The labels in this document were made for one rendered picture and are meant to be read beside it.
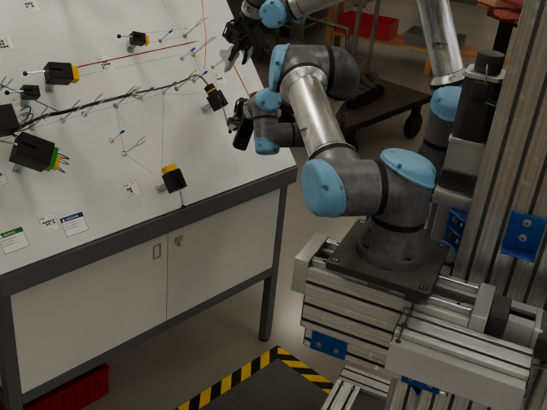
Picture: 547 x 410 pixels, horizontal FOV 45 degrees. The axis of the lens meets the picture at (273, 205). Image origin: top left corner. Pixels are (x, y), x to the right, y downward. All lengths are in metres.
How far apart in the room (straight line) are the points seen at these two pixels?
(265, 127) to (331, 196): 0.72
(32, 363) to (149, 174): 0.67
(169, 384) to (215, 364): 0.22
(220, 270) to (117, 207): 0.60
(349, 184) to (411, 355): 0.36
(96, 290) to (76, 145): 0.45
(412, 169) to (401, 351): 0.36
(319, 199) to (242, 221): 1.19
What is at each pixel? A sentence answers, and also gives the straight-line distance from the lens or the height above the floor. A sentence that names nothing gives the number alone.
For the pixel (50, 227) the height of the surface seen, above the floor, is 0.93.
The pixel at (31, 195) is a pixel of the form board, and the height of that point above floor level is 1.01.
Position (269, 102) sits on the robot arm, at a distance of 1.97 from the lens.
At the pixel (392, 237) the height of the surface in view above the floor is 1.23.
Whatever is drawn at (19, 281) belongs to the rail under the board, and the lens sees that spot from 1.92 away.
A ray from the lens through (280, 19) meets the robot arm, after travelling 1.84.
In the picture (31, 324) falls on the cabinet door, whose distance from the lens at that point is 2.07.
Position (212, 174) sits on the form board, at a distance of 2.27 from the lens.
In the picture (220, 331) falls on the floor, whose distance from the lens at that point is 3.03.
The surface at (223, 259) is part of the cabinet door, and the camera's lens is 2.49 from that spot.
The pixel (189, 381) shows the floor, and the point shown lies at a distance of 2.79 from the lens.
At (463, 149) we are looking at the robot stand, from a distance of 1.57.
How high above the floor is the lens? 1.92
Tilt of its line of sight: 28 degrees down
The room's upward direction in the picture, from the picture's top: 6 degrees clockwise
